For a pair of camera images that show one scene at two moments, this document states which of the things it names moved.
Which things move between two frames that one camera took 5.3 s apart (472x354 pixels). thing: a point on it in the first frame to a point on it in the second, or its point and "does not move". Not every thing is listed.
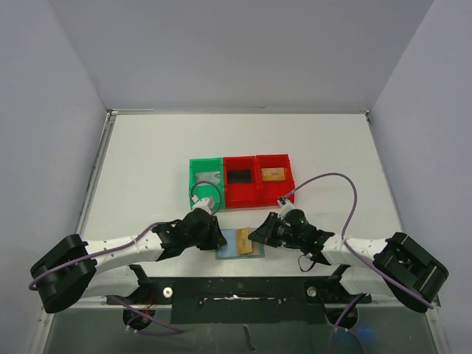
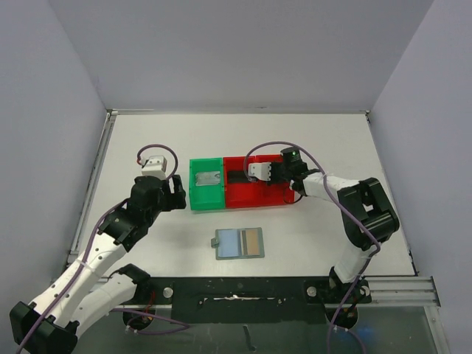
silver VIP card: (214, 176) does not move
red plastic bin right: (268, 192) does not move
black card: (239, 176) does not move
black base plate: (206, 300) does not move
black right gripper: (269, 231) to (275, 174)
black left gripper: (216, 239) to (175, 200)
